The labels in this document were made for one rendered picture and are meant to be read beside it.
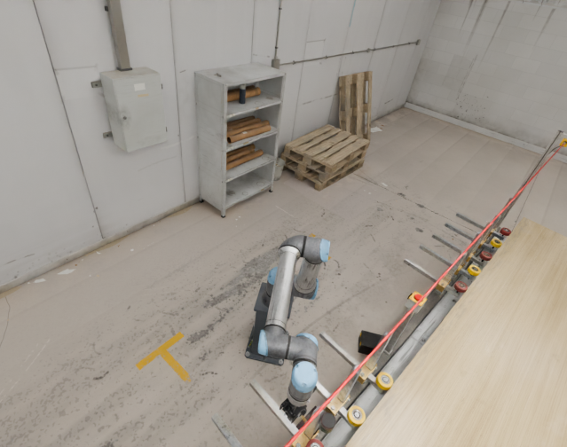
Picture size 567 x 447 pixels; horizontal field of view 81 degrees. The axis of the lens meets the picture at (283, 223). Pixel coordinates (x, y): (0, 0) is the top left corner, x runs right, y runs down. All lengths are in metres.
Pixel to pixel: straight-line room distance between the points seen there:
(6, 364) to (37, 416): 0.52
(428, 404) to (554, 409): 0.67
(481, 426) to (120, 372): 2.31
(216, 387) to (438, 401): 1.52
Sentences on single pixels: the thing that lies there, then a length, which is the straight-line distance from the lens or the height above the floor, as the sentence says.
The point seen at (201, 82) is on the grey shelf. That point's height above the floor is 1.48.
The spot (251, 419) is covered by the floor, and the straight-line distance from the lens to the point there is 2.67.
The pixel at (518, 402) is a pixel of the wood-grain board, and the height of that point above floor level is 0.90.
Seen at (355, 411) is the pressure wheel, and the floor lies 0.91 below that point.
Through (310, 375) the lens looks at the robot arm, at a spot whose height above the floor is 1.38.
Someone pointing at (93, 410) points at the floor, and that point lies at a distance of 2.85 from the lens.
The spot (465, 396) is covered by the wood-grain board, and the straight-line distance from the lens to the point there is 2.10.
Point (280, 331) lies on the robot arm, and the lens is 1.37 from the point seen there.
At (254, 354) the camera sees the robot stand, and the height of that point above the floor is 0.02.
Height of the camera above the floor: 2.50
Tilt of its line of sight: 38 degrees down
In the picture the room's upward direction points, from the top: 9 degrees clockwise
